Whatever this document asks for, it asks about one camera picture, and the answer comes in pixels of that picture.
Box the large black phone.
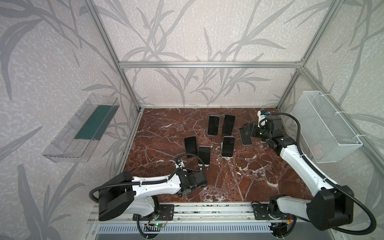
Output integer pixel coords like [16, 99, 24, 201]
[239, 128, 253, 146]

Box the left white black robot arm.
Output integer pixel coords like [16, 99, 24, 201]
[89, 168, 208, 222]

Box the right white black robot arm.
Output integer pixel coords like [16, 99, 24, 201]
[241, 115, 354, 231]

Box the black phone white case centre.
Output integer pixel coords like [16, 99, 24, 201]
[198, 146, 211, 167]

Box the green circuit board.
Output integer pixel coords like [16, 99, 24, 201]
[145, 223, 167, 232]

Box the right black corrugated cable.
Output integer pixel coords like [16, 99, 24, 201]
[259, 112, 377, 236]

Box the black corrugated cable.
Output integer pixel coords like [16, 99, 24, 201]
[88, 153, 206, 204]
[259, 112, 377, 236]

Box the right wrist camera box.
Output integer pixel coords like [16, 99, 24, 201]
[258, 109, 270, 128]

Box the aluminium front rail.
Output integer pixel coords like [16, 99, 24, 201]
[86, 201, 340, 225]

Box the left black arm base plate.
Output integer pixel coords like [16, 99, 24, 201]
[133, 204, 175, 221]

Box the white wire mesh basket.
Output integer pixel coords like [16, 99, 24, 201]
[291, 91, 363, 163]

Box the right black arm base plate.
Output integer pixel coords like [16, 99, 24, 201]
[251, 202, 293, 222]

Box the left black corrugated cable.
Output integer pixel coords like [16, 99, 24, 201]
[88, 153, 206, 204]

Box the clear plastic wall bin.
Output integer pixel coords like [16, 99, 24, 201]
[43, 94, 120, 163]

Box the aluminium frame horizontal bar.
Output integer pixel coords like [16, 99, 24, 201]
[119, 61, 301, 69]

